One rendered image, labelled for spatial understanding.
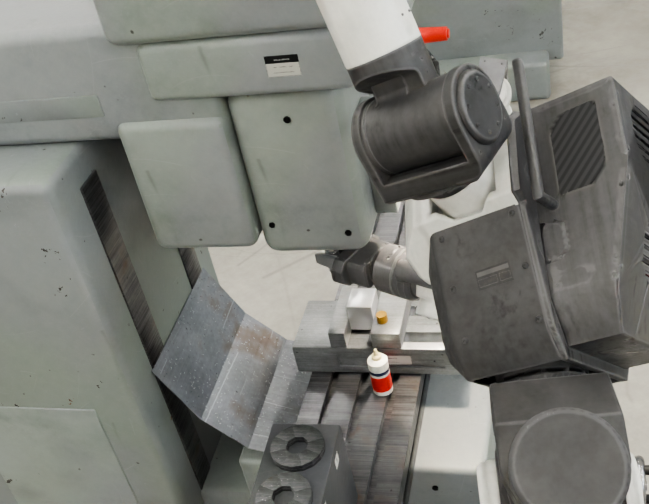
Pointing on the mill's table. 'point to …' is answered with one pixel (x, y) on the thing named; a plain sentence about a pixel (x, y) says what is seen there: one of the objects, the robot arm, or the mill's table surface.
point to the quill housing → (305, 168)
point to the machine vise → (337, 324)
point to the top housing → (202, 18)
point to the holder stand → (304, 467)
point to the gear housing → (243, 65)
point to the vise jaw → (392, 336)
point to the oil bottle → (380, 373)
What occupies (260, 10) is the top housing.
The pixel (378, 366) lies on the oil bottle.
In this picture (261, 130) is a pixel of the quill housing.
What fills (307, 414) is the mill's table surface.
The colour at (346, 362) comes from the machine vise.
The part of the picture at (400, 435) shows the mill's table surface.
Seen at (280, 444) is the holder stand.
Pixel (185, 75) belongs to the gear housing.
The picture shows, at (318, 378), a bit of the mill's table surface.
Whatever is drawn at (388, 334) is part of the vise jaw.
